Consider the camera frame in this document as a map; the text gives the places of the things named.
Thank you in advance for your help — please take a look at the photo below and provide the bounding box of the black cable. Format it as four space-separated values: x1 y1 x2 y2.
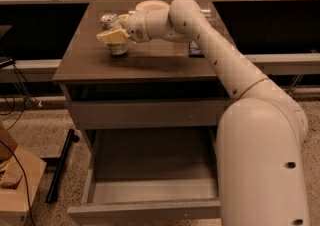
0 47 44 226

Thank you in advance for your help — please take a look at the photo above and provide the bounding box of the white shallow bowl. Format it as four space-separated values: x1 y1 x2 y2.
135 0 170 11

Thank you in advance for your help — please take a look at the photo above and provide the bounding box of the cardboard box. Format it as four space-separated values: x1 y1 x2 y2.
0 124 46 226

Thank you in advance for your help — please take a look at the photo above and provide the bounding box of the grey drawer cabinet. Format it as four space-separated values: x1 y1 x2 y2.
52 0 234 225

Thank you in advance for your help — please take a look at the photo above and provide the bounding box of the white green 7up can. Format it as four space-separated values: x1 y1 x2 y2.
100 13 128 55

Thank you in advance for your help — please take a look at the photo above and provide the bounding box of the black metal floor bar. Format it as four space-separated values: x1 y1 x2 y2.
45 129 80 204

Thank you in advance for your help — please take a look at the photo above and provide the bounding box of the open grey middle drawer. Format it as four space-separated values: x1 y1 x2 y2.
68 127 220 225

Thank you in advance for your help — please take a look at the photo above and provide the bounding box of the closed grey top drawer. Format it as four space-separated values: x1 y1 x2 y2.
67 99 231 130

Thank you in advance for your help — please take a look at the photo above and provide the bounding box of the dark blue snack packet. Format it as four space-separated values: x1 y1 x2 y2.
189 41 204 58

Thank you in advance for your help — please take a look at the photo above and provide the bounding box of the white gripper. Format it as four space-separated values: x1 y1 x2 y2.
96 11 151 44

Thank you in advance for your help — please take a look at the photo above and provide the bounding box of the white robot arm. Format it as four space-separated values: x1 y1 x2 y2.
97 0 310 226

